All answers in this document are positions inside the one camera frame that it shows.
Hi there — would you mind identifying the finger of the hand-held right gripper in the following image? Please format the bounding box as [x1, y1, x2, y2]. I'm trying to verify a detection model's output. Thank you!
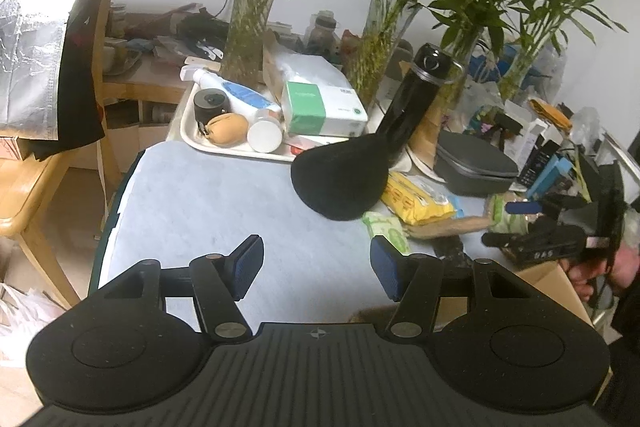
[505, 200, 596, 226]
[481, 227, 592, 266]

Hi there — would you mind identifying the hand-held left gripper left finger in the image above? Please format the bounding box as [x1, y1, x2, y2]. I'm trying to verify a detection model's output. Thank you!
[100, 234, 265, 343]

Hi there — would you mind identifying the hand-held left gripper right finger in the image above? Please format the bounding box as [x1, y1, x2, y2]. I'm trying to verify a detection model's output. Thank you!
[370, 236, 538, 342]

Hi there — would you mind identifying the small green white packet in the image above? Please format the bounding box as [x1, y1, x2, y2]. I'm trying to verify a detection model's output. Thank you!
[362, 211, 398, 239]
[372, 229, 412, 256]

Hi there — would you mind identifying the yellow tissue packet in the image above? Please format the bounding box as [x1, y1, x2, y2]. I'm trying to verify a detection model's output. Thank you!
[382, 171, 457, 226]

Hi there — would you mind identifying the black beanie hat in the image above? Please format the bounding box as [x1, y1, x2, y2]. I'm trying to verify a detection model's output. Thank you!
[290, 134, 392, 222]

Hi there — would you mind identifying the person's right forearm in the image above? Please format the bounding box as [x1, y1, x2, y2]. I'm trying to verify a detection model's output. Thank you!
[592, 281, 640, 427]

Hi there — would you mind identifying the person's right hand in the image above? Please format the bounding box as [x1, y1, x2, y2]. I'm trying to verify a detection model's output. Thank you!
[562, 241, 640, 301]

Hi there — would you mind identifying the blue carton box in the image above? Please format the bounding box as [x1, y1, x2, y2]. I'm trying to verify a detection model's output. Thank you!
[526, 156, 572, 198]

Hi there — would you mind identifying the cardboard box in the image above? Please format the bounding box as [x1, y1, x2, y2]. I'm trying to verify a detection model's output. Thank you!
[514, 256, 597, 329]

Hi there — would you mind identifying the black carton box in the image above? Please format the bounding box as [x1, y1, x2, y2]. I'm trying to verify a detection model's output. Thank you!
[516, 139, 562, 188]

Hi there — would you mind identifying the grey zip case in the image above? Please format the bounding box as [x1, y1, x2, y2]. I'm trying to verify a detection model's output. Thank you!
[433, 129, 521, 197]

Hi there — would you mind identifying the white carton box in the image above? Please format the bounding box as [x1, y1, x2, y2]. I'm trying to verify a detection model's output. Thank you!
[504, 101, 552, 158]

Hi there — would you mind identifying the orange yellow cloth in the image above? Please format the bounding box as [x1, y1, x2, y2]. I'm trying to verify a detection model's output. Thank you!
[529, 98, 574, 131]

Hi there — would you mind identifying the white capped jar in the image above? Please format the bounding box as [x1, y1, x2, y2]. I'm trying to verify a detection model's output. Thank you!
[246, 116, 284, 153]

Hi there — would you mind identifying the brown wooden egg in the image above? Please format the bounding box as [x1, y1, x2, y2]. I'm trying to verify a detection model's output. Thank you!
[205, 112, 250, 147]

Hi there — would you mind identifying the red white flat box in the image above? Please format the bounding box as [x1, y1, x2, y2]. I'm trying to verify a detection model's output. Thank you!
[285, 134, 351, 158]

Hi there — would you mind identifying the black thermos bottle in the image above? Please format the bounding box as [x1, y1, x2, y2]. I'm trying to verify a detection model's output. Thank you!
[375, 42, 464, 168]

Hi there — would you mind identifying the black cylinder container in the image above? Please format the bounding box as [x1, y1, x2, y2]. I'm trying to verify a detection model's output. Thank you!
[193, 88, 232, 124]

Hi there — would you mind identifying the white spray bottle blue label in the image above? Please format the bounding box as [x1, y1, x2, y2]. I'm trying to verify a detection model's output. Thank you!
[180, 67, 284, 121]

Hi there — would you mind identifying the green white tissue box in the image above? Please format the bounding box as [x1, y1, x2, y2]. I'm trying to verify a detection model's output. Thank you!
[280, 80, 370, 138]

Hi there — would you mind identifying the brown paper bag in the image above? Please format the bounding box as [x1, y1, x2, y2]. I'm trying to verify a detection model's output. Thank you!
[261, 41, 287, 104]

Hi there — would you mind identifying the wooden side table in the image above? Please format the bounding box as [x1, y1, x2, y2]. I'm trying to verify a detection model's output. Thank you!
[102, 56, 197, 148]

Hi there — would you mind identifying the wooden chair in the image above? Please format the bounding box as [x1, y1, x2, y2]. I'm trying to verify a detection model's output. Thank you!
[0, 0, 147, 309]

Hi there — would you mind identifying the crumpled white plastic bag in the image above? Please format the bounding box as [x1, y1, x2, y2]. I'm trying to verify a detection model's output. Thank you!
[0, 281, 67, 354]

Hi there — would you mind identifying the black cloth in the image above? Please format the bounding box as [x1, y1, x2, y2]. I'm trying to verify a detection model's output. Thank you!
[32, 0, 107, 161]

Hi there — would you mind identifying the dark lidded jar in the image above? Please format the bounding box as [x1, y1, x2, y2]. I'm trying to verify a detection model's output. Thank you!
[304, 10, 342, 58]

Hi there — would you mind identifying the silver foil sheet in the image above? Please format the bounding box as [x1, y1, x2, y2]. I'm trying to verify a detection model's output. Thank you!
[0, 0, 132, 141]

